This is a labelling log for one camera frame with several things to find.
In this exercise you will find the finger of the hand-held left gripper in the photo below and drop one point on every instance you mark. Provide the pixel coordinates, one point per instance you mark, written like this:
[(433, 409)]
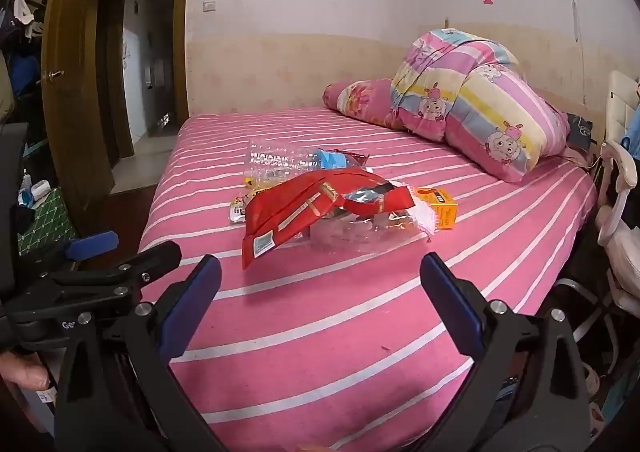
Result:
[(92, 245), (150, 259)]

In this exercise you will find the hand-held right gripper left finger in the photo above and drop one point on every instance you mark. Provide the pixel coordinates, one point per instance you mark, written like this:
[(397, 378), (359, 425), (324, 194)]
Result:
[(195, 302)]

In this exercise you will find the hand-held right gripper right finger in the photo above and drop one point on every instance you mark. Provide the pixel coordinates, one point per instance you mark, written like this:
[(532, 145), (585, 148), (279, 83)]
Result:
[(450, 302)]

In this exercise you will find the white mesh cloth pink trim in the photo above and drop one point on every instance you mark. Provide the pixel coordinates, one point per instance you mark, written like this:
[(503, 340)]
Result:
[(425, 221)]

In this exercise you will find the person's left hand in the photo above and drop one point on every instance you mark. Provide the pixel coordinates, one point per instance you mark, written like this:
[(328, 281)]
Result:
[(25, 372)]

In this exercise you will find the green quilted bag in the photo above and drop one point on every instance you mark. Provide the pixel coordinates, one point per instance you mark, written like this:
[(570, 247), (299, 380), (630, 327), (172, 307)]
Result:
[(47, 227)]

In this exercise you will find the white plastic bottle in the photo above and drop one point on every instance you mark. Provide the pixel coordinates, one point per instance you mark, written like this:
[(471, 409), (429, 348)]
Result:
[(40, 192)]

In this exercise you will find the black flat panel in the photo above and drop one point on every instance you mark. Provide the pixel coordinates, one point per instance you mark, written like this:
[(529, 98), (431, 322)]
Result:
[(12, 212)]

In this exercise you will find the orange carton box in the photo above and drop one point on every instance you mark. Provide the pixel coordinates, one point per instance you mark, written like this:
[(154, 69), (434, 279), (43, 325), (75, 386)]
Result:
[(442, 209)]

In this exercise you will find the yellow black small packet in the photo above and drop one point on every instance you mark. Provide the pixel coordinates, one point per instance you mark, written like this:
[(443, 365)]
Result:
[(237, 212)]

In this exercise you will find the clear plastic packaging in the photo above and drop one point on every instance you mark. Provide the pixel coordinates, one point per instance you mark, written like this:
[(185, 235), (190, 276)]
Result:
[(350, 232)]

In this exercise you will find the pink striped bed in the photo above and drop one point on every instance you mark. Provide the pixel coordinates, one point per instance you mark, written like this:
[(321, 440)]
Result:
[(325, 332)]

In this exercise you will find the red snack bag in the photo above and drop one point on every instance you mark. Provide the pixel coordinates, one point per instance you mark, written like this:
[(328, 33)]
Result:
[(285, 207)]

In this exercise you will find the clear plastic bottle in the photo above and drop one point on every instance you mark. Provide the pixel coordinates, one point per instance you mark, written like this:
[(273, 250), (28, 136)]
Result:
[(280, 161)]

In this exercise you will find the brown wooden door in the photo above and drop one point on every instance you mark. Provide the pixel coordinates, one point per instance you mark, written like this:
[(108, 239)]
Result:
[(75, 81)]

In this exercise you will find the white office chair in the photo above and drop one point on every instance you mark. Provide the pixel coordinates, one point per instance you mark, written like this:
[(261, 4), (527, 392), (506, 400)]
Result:
[(620, 252)]

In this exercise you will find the blue hanging bag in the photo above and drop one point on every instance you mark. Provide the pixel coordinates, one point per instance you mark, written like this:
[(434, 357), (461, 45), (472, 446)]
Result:
[(25, 74)]

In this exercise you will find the dark blue bag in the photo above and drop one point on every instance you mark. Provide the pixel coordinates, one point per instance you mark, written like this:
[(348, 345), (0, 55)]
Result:
[(581, 129)]

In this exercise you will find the folded pastel cartoon quilt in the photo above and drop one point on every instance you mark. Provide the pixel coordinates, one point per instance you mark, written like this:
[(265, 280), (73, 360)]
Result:
[(450, 81)]

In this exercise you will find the pink floral pillow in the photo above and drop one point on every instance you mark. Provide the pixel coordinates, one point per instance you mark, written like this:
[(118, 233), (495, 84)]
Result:
[(357, 99)]

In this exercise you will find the light blue cloth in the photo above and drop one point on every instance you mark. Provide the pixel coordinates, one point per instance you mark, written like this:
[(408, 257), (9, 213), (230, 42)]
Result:
[(631, 144)]

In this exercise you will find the brown door frame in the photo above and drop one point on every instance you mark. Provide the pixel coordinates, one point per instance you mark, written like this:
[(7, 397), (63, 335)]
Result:
[(182, 31)]

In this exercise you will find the white light switch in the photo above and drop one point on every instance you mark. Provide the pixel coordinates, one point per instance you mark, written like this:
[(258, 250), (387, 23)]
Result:
[(210, 5)]

